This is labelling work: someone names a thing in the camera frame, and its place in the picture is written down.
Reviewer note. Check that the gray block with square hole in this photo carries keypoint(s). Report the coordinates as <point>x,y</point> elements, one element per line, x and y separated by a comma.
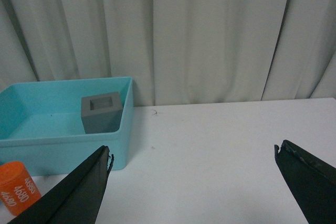
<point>101,113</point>

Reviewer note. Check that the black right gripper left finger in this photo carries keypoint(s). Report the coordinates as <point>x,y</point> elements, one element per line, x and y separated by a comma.
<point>78,197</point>

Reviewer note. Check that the white curtain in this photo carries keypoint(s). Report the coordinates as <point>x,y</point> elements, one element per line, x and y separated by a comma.
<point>176,51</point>

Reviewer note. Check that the orange cylinder part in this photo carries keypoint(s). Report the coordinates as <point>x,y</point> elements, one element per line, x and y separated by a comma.
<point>18,190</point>

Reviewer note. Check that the light blue plastic box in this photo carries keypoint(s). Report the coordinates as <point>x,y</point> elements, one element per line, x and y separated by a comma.
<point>41,124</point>

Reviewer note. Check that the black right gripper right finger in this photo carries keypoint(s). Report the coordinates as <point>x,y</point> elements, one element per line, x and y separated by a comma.
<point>310,180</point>

